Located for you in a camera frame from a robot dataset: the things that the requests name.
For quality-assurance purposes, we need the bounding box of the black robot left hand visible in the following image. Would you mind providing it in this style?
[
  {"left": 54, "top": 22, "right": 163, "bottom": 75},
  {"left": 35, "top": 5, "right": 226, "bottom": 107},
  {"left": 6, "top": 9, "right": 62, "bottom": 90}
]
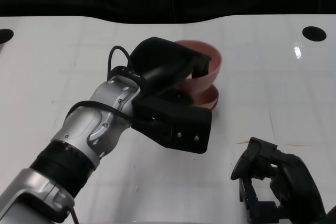
[{"left": 130, "top": 36, "right": 213, "bottom": 107}]

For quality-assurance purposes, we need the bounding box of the black table cable hole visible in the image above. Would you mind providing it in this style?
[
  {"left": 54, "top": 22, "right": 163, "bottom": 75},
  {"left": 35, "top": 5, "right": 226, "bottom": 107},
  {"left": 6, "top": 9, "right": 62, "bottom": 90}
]
[
  {"left": 0, "top": 28, "right": 15, "bottom": 45},
  {"left": 301, "top": 26, "right": 328, "bottom": 42}
]

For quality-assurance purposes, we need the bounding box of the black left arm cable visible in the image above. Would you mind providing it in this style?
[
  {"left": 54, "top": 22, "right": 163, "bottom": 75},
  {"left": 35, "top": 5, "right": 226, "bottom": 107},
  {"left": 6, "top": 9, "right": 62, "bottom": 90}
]
[{"left": 64, "top": 45, "right": 133, "bottom": 224}]

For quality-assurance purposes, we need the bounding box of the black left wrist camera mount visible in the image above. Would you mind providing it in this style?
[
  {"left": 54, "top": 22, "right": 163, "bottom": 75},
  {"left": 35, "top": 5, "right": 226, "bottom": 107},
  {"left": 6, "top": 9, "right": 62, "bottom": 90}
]
[{"left": 130, "top": 95, "right": 213, "bottom": 155}]

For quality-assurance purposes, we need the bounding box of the pink plastic bowl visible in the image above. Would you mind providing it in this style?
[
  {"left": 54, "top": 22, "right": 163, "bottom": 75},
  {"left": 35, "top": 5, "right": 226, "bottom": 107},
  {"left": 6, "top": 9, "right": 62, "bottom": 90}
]
[
  {"left": 173, "top": 39, "right": 223, "bottom": 94},
  {"left": 208, "top": 97, "right": 219, "bottom": 113},
  {"left": 181, "top": 83, "right": 221, "bottom": 110}
]

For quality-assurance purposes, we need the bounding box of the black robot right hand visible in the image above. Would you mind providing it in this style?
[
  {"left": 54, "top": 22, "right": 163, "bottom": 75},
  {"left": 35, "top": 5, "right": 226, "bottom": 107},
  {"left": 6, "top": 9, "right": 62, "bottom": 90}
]
[{"left": 230, "top": 136, "right": 328, "bottom": 224}]

